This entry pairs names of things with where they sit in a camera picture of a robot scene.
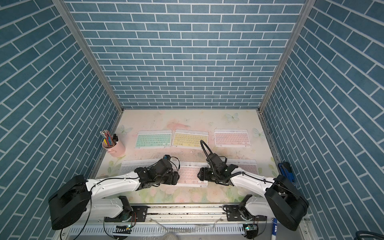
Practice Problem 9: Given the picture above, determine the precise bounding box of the pink keyboard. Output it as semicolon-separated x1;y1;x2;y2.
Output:
172;161;208;188
214;129;251;147
227;159;259;175

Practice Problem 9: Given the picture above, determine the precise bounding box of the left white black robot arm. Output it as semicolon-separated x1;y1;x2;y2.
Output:
48;155;180;231

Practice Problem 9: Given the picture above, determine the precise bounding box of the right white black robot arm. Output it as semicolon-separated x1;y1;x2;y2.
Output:
197;154;309;231

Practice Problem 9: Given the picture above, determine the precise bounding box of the white key keyboard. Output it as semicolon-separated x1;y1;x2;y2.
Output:
119;159;157;175

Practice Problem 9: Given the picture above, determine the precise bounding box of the green key keyboard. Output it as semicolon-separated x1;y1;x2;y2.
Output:
135;130;173;149

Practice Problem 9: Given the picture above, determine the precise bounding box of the yellow key keyboard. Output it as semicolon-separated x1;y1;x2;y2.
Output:
172;130;209;149

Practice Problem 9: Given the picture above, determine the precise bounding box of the pink pen cup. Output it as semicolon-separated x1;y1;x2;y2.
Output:
102;141;126;158

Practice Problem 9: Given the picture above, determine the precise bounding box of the coloured pens bundle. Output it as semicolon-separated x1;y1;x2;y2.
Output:
100;130;119;148

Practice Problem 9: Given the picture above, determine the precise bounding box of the blue stapler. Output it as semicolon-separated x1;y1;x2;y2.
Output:
278;162;296;186

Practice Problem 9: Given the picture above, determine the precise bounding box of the blue white marker pen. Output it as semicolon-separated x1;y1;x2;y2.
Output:
271;218;278;240

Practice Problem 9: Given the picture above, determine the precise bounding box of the aluminium front rail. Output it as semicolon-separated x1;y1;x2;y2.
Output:
59;203;313;226

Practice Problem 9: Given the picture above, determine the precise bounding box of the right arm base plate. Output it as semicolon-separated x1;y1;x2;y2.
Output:
222;205;268;222

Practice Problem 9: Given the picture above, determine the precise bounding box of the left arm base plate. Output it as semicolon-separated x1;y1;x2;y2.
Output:
105;206;149;223

